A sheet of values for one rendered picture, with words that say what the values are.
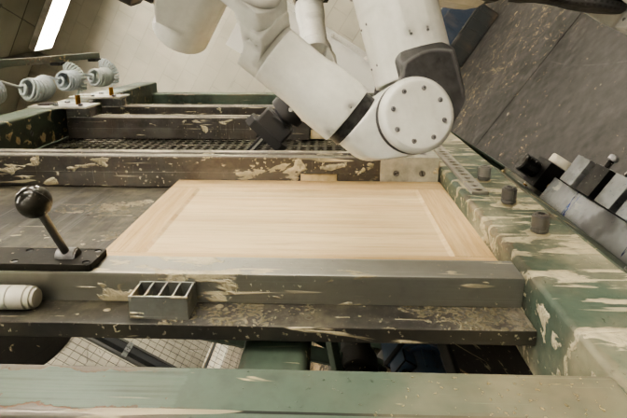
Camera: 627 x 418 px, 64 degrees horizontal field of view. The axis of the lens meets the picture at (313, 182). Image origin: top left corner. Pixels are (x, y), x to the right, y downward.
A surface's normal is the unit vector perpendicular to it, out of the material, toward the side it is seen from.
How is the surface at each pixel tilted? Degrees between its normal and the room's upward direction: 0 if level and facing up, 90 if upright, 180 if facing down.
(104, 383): 58
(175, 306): 89
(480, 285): 90
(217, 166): 90
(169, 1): 105
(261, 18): 135
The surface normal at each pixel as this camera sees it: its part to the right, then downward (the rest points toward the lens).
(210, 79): -0.09, 0.36
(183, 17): -0.08, 0.80
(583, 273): 0.00, -0.96
